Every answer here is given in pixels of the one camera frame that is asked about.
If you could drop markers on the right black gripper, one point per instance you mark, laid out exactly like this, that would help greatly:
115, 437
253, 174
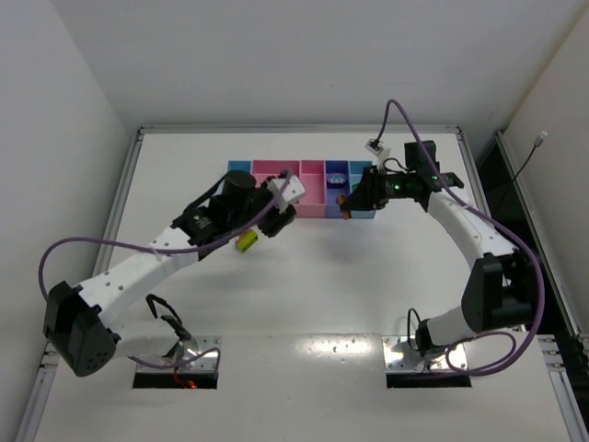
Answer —
365, 194

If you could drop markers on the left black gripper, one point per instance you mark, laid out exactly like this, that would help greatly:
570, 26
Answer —
274, 219

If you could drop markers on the tan lego brick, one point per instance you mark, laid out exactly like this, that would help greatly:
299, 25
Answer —
341, 202

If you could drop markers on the purple curved lego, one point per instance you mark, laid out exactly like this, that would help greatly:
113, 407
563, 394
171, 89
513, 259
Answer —
336, 180

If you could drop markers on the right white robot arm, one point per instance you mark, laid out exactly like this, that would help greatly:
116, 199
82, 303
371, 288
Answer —
500, 291

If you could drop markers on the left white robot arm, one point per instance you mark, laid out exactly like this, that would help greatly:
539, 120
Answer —
81, 321

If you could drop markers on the dark blue bin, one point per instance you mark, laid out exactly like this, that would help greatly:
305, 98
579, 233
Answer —
342, 166

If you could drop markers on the large pink bin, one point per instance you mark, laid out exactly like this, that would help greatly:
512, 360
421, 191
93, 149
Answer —
263, 171

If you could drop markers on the lime and orange lego stack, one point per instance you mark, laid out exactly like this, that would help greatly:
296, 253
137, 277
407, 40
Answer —
246, 240

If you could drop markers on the small pink bin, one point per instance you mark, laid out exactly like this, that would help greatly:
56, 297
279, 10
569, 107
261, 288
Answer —
312, 176

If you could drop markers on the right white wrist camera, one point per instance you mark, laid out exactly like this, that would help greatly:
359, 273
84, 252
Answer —
375, 147

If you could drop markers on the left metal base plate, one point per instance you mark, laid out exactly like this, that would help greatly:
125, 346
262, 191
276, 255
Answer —
199, 356

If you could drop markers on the metal base plate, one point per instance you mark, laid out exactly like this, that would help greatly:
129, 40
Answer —
199, 356
401, 357

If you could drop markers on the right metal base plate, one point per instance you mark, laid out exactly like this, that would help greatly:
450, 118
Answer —
401, 357

